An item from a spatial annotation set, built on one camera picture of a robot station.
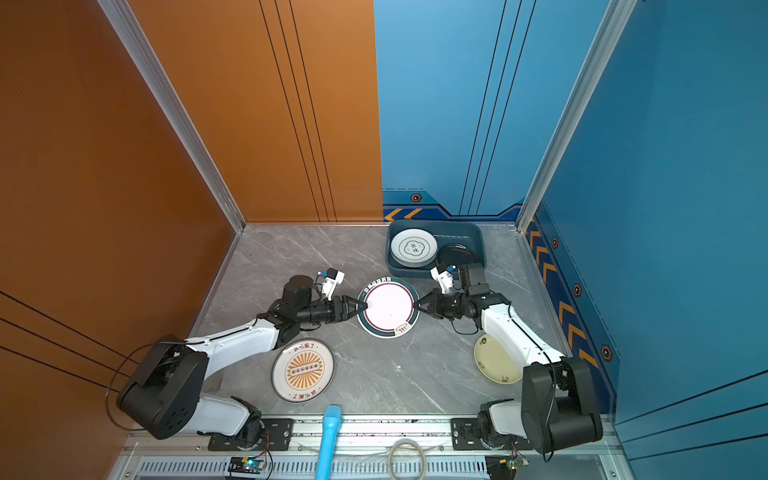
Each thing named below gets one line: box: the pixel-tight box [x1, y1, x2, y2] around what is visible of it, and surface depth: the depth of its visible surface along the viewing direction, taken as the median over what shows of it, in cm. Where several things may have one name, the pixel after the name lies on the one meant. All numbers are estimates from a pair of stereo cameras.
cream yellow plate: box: [474, 334, 523, 385], surface depth 86 cm
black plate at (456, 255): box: [436, 244, 477, 266], surface depth 108 cm
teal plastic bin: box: [386, 221, 415, 278], surface depth 111 cm
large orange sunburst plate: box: [271, 338, 335, 404], surface depth 84 cm
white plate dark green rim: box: [357, 276, 421, 338], surface depth 83 cm
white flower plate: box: [390, 228, 438, 268], surface depth 111 cm
